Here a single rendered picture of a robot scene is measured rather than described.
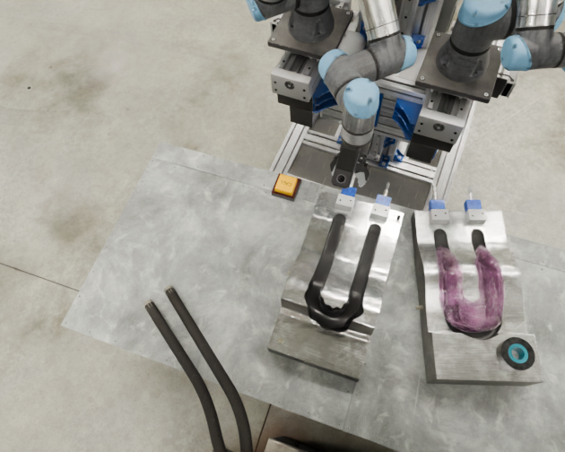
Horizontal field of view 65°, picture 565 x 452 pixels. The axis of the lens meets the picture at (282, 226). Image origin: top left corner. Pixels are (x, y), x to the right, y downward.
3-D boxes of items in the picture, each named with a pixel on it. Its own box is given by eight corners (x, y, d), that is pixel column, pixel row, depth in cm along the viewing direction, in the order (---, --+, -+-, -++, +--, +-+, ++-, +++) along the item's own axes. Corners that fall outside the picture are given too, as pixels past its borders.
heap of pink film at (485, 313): (430, 245, 132) (436, 234, 125) (491, 246, 131) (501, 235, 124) (439, 334, 121) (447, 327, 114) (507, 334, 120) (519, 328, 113)
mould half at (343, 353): (320, 204, 147) (321, 182, 134) (398, 225, 142) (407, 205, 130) (268, 351, 128) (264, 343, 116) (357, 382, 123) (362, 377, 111)
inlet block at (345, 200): (346, 176, 143) (347, 167, 138) (361, 180, 142) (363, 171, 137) (334, 211, 138) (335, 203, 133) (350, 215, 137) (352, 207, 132)
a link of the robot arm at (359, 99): (369, 68, 96) (388, 96, 93) (363, 102, 106) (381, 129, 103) (336, 81, 95) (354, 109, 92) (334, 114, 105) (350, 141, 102)
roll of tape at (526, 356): (535, 360, 112) (543, 357, 109) (512, 378, 111) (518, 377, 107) (512, 333, 115) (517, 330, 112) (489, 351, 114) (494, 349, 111)
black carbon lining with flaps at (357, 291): (334, 214, 137) (334, 200, 128) (385, 229, 134) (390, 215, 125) (298, 322, 124) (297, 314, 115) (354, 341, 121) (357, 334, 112)
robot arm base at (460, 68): (443, 40, 142) (452, 13, 133) (491, 52, 138) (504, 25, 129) (430, 74, 136) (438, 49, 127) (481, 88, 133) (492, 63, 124)
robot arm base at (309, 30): (298, 5, 152) (297, -22, 143) (340, 15, 149) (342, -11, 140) (281, 36, 147) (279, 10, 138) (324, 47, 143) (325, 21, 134)
